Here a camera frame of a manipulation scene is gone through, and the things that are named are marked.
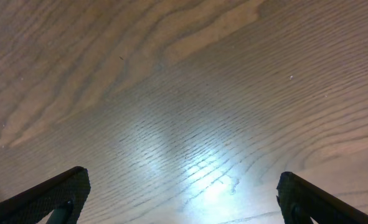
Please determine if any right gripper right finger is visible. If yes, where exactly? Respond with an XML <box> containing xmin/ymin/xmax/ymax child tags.
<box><xmin>276</xmin><ymin>172</ymin><xmax>368</xmax><ymax>224</ymax></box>

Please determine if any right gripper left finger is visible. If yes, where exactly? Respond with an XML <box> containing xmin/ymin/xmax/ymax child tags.
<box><xmin>0</xmin><ymin>166</ymin><xmax>91</xmax><ymax>224</ymax></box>

